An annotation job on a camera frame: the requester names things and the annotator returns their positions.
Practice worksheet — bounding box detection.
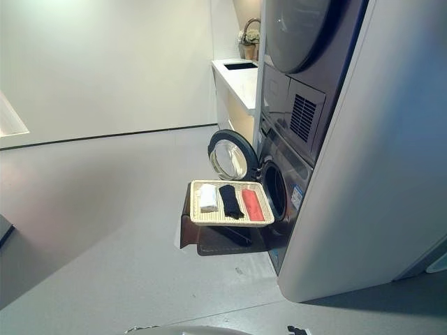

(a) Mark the grey front-load washing machine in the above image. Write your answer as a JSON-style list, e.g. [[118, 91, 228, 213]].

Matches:
[[257, 114, 315, 276]]

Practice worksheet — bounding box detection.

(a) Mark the round washing machine door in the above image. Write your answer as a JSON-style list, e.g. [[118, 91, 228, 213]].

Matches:
[[208, 129, 261, 183]]

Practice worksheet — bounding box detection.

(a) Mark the dark brown stool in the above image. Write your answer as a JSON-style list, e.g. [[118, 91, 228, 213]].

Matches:
[[179, 183, 277, 257]]

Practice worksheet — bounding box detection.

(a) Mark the folded red cloth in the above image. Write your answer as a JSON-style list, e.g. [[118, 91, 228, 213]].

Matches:
[[241, 189, 265, 221]]

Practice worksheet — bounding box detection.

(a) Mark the woven cream tray basket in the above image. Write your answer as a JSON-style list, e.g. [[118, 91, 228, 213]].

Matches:
[[189, 179, 276, 226]]

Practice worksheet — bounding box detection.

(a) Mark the folded black cloth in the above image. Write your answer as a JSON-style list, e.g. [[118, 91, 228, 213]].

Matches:
[[219, 184, 244, 221]]

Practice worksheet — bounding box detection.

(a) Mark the folded white cloth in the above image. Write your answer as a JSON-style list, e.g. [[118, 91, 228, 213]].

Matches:
[[199, 184, 221, 213]]

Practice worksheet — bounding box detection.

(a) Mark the white cabinet side panel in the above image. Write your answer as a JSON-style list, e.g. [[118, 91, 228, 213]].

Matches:
[[277, 0, 447, 304]]

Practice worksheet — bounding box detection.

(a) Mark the white counter cabinet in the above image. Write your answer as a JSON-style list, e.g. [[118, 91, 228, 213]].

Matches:
[[210, 59, 260, 147]]

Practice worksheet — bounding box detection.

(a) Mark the grey stacked dryer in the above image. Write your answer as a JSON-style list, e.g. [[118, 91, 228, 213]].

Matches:
[[260, 0, 370, 165]]

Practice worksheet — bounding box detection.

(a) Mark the flower basket with handle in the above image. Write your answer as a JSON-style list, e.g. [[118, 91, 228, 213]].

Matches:
[[237, 18, 262, 60]]

